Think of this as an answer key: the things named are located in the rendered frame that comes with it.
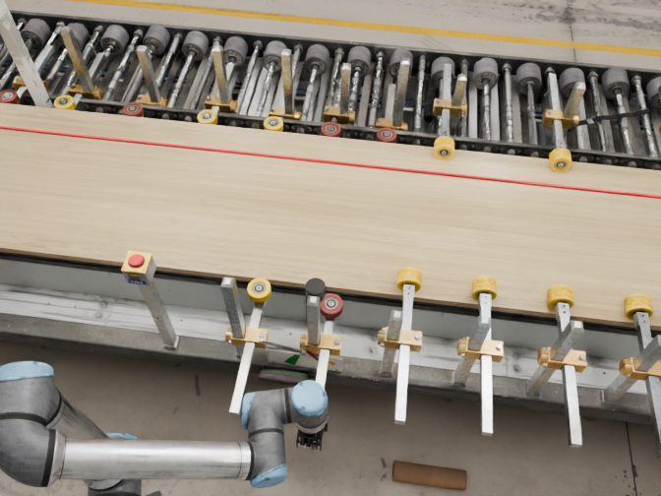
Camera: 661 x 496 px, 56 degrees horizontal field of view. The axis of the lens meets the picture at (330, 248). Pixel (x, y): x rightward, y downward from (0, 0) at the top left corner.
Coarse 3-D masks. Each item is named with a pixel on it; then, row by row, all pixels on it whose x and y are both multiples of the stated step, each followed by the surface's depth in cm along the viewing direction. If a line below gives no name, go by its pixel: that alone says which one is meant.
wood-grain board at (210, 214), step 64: (64, 128) 253; (128, 128) 253; (192, 128) 254; (0, 192) 233; (64, 192) 233; (128, 192) 234; (192, 192) 234; (256, 192) 234; (320, 192) 235; (384, 192) 235; (448, 192) 235; (512, 192) 236; (576, 192) 236; (640, 192) 236; (64, 256) 217; (192, 256) 217; (256, 256) 217; (320, 256) 218; (384, 256) 218; (448, 256) 218; (512, 256) 218; (576, 256) 219; (640, 256) 219; (576, 320) 207
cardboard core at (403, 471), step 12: (396, 468) 256; (408, 468) 256; (420, 468) 256; (432, 468) 256; (444, 468) 257; (396, 480) 257; (408, 480) 256; (420, 480) 255; (432, 480) 254; (444, 480) 254; (456, 480) 254
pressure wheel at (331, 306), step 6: (330, 294) 208; (336, 294) 208; (324, 300) 206; (330, 300) 207; (336, 300) 207; (324, 306) 205; (330, 306) 206; (336, 306) 205; (342, 306) 206; (324, 312) 204; (330, 312) 204; (336, 312) 204; (330, 318) 206
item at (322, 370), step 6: (330, 324) 207; (324, 330) 205; (330, 330) 205; (324, 354) 200; (324, 360) 199; (318, 366) 198; (324, 366) 198; (318, 372) 196; (324, 372) 197; (318, 378) 195; (324, 378) 195; (324, 384) 194
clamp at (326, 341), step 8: (304, 336) 203; (320, 336) 203; (328, 336) 203; (336, 336) 203; (304, 344) 202; (312, 344) 201; (320, 344) 201; (328, 344) 201; (312, 352) 204; (336, 352) 202
